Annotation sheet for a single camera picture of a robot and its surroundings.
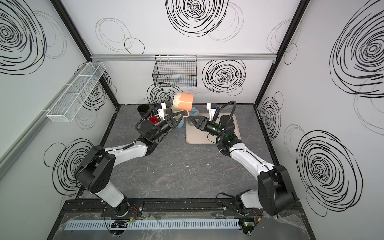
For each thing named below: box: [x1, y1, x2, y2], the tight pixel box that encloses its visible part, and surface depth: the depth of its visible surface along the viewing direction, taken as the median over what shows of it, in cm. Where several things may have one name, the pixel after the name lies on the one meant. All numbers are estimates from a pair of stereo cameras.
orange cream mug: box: [173, 92, 194, 118], surface depth 72 cm
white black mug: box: [137, 104, 150, 118], surface depth 107 cm
